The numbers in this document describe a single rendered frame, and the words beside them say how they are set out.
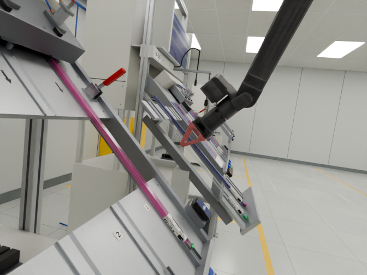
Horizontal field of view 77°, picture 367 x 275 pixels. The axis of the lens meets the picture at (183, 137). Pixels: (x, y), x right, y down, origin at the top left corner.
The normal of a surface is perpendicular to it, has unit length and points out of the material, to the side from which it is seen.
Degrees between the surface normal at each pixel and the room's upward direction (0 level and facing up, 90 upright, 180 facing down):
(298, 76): 90
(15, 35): 134
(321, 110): 90
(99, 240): 44
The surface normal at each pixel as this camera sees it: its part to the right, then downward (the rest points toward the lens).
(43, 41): 0.61, 0.79
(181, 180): -0.22, 0.06
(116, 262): 0.77, -0.61
